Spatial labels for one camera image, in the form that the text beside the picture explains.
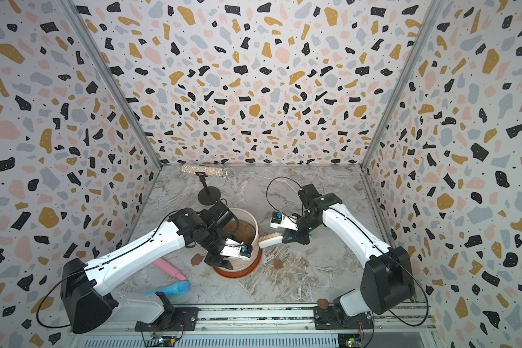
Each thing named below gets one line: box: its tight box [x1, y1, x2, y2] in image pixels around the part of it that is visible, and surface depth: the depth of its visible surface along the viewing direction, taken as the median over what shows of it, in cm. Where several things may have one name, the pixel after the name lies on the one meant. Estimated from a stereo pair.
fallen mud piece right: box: [273, 258, 284, 270], surface depth 89 cm
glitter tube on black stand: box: [181, 164, 236, 206], surface depth 94 cm
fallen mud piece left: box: [190, 253, 205, 267], surface depth 89 cm
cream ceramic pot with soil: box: [220, 208, 260, 271], surface depth 65 cm
